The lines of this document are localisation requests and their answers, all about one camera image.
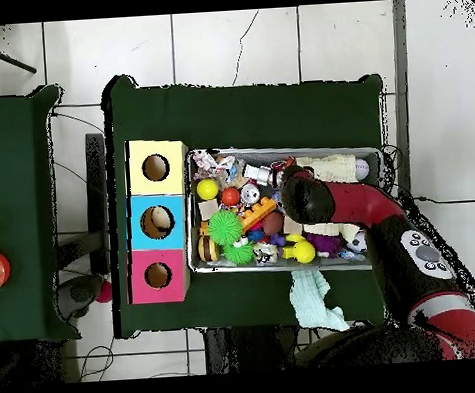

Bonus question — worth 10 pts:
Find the mint green muslin cloth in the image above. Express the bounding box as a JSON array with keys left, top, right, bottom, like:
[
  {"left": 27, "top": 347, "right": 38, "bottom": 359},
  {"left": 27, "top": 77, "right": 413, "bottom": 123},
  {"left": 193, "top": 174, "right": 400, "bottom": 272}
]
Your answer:
[{"left": 287, "top": 267, "right": 351, "bottom": 335}]

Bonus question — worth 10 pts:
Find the silver mesh bin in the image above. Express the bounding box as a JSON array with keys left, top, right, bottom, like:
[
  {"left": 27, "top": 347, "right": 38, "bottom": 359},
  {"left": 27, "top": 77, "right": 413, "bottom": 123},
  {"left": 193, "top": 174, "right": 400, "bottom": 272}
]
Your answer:
[{"left": 181, "top": 137, "right": 389, "bottom": 281}]

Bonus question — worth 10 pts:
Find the wooden box with three holes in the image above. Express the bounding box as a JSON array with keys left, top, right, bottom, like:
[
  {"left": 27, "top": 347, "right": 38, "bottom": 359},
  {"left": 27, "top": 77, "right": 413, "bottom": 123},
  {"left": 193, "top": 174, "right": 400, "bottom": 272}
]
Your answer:
[{"left": 117, "top": 136, "right": 198, "bottom": 306}]

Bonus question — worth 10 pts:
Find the orange ball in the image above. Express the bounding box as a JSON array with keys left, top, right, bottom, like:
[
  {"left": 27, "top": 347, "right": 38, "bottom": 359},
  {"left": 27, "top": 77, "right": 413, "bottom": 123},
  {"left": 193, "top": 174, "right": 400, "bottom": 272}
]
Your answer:
[{"left": 220, "top": 185, "right": 242, "bottom": 207}]

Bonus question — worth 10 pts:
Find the orange plastic brick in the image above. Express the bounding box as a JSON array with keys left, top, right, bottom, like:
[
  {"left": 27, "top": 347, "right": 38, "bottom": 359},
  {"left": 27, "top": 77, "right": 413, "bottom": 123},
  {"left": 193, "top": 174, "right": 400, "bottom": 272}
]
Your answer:
[{"left": 239, "top": 195, "right": 280, "bottom": 231}]

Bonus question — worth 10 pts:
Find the silver plastic toy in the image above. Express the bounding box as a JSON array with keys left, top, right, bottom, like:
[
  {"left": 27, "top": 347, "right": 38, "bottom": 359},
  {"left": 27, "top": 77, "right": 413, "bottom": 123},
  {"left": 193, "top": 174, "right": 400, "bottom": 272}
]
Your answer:
[{"left": 244, "top": 161, "right": 277, "bottom": 186}]

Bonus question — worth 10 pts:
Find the smooth yellow ball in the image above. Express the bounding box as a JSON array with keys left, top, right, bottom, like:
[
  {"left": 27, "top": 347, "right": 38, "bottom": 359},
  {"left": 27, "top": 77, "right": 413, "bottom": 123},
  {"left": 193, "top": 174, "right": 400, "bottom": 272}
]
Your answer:
[{"left": 194, "top": 178, "right": 221, "bottom": 202}]

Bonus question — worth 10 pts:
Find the large green spiky ball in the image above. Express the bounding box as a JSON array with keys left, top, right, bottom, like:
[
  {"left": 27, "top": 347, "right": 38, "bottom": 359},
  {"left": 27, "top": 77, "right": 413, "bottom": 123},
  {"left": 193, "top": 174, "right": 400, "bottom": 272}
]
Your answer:
[{"left": 205, "top": 208, "right": 244, "bottom": 247}]

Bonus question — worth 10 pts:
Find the dark green table cloth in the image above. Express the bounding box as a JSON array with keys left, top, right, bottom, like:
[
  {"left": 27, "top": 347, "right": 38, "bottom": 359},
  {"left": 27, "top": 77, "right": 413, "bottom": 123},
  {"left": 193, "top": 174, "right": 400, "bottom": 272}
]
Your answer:
[
  {"left": 0, "top": 83, "right": 82, "bottom": 346},
  {"left": 99, "top": 58, "right": 399, "bottom": 345}
]

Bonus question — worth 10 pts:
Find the cream muslin cloth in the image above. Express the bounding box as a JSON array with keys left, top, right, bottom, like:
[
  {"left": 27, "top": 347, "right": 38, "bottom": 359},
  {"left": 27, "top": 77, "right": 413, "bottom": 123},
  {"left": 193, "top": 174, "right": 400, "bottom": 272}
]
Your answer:
[{"left": 296, "top": 152, "right": 362, "bottom": 246}]

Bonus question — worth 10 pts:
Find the small white baseball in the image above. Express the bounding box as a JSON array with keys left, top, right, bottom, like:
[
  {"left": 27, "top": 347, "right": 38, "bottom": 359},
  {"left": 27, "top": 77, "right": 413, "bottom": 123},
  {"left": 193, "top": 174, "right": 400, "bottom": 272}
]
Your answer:
[{"left": 353, "top": 157, "right": 371, "bottom": 181}]

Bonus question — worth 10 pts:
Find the small soccer ball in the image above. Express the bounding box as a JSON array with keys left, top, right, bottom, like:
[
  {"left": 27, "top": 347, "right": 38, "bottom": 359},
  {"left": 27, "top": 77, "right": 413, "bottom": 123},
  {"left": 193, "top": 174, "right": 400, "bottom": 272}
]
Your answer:
[{"left": 350, "top": 231, "right": 369, "bottom": 255}]

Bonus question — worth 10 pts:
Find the grey rounded object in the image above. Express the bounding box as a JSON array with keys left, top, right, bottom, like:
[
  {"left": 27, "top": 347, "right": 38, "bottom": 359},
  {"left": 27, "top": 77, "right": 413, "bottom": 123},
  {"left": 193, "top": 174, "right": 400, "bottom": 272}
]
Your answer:
[{"left": 55, "top": 273, "right": 108, "bottom": 321}]

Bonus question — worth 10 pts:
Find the black rod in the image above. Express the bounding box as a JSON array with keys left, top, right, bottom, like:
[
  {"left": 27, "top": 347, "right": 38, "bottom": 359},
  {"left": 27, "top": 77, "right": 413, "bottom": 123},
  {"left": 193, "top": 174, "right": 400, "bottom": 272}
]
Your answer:
[{"left": 0, "top": 36, "right": 38, "bottom": 77}]

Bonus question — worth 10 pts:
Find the long black cable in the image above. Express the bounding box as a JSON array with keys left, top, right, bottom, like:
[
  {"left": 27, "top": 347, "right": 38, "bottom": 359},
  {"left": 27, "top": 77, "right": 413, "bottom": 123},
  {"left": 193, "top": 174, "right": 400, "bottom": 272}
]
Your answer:
[{"left": 415, "top": 192, "right": 475, "bottom": 208}]

